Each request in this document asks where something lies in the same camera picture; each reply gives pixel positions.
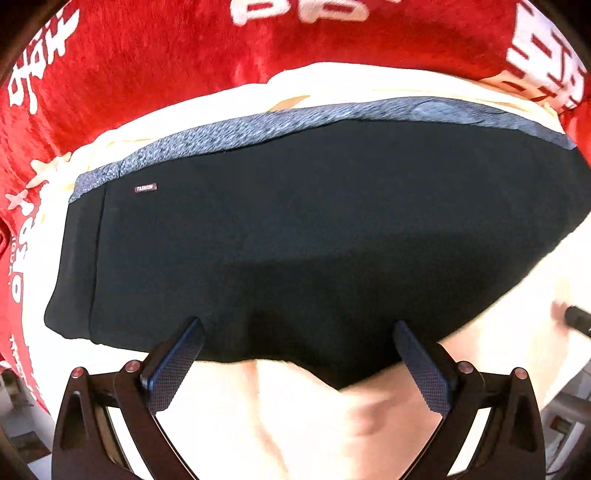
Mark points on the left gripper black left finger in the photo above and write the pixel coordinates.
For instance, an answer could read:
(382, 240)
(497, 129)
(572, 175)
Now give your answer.
(85, 443)

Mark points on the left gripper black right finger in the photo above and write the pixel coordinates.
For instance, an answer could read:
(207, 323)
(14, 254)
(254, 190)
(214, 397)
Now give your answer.
(512, 444)

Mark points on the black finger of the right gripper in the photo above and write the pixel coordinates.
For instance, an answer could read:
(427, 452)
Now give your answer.
(578, 319)

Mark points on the black pants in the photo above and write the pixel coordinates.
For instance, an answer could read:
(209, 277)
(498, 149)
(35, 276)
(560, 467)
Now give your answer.
(309, 248)

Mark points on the cream sofa cushion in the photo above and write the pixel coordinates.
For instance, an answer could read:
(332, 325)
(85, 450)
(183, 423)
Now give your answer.
(273, 420)

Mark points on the red blanket with white characters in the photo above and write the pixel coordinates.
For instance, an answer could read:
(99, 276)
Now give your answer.
(72, 72)

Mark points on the metal chair frame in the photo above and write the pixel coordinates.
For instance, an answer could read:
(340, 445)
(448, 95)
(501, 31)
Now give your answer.
(566, 427)

